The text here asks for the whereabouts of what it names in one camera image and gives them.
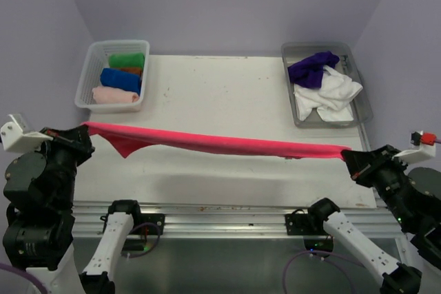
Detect purple towel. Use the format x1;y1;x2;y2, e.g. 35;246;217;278
287;51;340;90

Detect white plastic basket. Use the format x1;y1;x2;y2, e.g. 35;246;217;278
74;40;150;114

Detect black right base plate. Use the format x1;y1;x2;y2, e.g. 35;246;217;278
284;209;327;236

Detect pink red towel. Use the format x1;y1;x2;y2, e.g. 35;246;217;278
84;121;350;160

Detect green rolled towel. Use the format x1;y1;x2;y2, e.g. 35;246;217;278
108;52;145;68

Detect orange rolled towel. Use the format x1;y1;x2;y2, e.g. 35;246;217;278
120;67;143;76

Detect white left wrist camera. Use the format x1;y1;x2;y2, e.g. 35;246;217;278
1;114;53;154

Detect white towel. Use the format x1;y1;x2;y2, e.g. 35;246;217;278
294;65;363;123

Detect aluminium mounting rail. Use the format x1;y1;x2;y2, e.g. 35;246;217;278
68;204;404;238

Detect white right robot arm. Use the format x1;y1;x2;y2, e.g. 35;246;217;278
307;145;440;293

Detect light pink rolled towel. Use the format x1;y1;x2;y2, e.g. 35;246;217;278
92;86;139;104

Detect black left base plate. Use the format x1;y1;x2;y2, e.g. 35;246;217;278
99;213;165;236

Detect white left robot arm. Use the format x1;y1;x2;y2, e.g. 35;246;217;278
1;122;143;293

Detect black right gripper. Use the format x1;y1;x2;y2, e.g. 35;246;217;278
342;141;418;225

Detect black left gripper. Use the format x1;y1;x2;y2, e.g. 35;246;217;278
28;122;94;207

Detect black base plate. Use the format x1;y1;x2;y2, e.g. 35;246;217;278
99;213;165;236
284;209;327;236

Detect blue rolled towel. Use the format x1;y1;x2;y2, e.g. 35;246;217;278
100;68;141;94

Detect clear plastic bin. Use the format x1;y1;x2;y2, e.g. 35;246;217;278
281;42;372;128

